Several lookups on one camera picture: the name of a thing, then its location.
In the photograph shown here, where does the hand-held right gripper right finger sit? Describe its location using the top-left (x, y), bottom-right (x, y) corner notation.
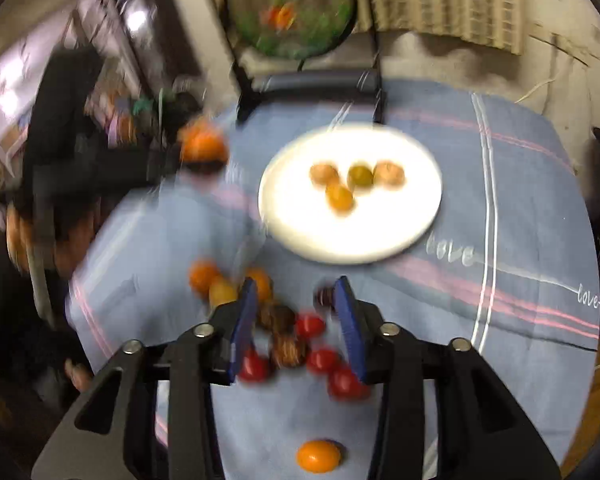
top-left (332, 276), bottom-right (563, 480)

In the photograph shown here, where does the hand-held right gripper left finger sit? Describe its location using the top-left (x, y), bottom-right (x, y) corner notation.
top-left (32, 277), bottom-right (259, 480)

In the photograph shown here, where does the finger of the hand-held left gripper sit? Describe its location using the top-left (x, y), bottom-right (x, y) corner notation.
top-left (150, 87), bottom-right (206, 131)
top-left (95, 152), bottom-right (182, 193)

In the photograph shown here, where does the dark brown round fruit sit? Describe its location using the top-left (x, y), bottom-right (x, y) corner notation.
top-left (270, 334), bottom-right (311, 368)
top-left (257, 304), bottom-right (297, 333)

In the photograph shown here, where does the small orange tangerine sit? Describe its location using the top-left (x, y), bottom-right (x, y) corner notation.
top-left (188, 260), bottom-right (221, 296)
top-left (296, 439), bottom-right (342, 473)
top-left (325, 182), bottom-right (356, 216)
top-left (245, 266), bottom-right (274, 303)
top-left (177, 117), bottom-right (231, 166)

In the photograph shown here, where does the dark red round fruit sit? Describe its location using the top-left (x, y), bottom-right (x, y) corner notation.
top-left (313, 285), bottom-right (337, 311)

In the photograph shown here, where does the white round plate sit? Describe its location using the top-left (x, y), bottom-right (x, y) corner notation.
top-left (257, 125), bottom-right (443, 265)

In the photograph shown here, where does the person's left hand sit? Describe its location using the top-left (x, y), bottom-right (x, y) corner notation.
top-left (6, 205), bottom-right (98, 276)

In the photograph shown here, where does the small yellow fruit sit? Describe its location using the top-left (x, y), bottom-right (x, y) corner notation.
top-left (208, 277), bottom-right (241, 308)

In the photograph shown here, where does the round goldfish screen on stand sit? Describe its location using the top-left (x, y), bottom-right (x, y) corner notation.
top-left (197, 0), bottom-right (386, 126)

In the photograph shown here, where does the yellow-green round fruit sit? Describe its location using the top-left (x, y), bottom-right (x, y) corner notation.
top-left (346, 164), bottom-right (376, 193)

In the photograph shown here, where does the tan round fruit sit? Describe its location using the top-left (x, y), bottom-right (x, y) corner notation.
top-left (309, 161), bottom-right (341, 188)
top-left (373, 160), bottom-right (406, 190)

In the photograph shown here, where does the blue striped tablecloth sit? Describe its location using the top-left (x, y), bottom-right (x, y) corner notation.
top-left (65, 77), bottom-right (600, 480)

